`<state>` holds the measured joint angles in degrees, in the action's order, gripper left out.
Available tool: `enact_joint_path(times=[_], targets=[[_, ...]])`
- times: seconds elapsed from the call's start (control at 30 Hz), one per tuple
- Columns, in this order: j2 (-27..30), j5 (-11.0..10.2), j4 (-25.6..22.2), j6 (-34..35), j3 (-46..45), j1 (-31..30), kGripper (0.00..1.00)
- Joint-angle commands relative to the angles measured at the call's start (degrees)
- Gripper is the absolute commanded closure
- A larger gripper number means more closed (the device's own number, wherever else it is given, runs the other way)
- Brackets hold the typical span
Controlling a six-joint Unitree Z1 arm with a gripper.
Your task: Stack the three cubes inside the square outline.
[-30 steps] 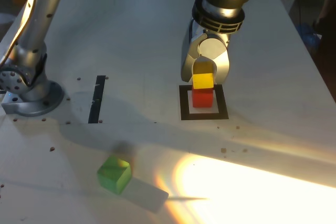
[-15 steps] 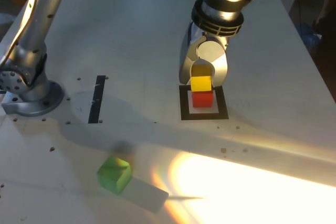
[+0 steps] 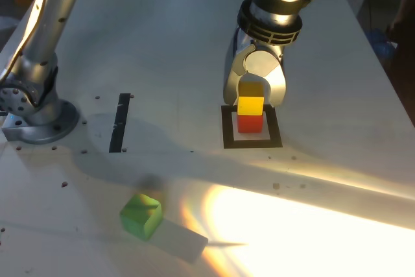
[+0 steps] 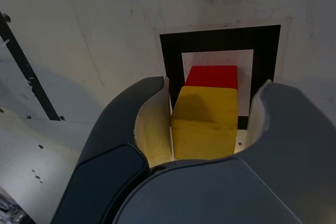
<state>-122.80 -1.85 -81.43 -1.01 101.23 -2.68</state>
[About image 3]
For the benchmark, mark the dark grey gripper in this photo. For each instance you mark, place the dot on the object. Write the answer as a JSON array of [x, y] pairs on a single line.
[[275, 50]]

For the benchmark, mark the yellow cube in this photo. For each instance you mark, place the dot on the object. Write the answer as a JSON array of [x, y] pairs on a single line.
[[250, 103]]

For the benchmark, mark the red cube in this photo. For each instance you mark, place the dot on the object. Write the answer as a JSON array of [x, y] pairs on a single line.
[[249, 124]]

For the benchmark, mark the green cube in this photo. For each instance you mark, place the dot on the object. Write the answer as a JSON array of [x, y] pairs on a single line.
[[139, 217]]

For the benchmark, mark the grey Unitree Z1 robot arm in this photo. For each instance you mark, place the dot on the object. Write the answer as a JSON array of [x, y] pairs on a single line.
[[42, 30]]

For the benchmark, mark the black tape square outline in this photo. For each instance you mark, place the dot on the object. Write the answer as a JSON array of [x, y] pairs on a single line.
[[227, 127]]

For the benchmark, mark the blue object beside table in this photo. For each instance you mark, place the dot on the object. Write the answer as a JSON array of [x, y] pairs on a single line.
[[381, 45]]

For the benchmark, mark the black tape strip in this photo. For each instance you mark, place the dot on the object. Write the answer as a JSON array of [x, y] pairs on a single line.
[[118, 127]]

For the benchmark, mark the person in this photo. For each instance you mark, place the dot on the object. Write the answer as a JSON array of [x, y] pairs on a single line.
[[405, 63]]

